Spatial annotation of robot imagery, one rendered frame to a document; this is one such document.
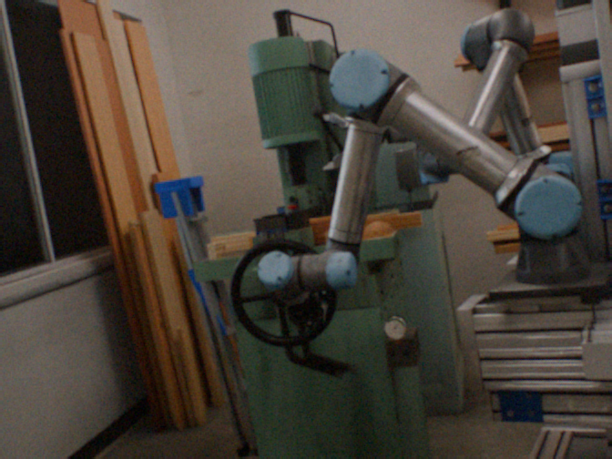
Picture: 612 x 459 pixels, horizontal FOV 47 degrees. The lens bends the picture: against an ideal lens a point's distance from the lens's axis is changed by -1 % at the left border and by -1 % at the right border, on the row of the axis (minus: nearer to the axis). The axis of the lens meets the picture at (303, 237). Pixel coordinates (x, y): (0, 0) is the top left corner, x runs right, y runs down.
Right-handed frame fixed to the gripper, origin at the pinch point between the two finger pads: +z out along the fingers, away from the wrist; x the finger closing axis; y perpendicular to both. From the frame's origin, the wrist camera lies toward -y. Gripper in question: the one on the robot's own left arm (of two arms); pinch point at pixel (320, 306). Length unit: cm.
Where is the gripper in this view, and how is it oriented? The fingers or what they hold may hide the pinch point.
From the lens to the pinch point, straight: 176.0
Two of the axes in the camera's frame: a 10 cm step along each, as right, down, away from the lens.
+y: -0.2, 9.3, -3.8
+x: 9.5, -1.0, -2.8
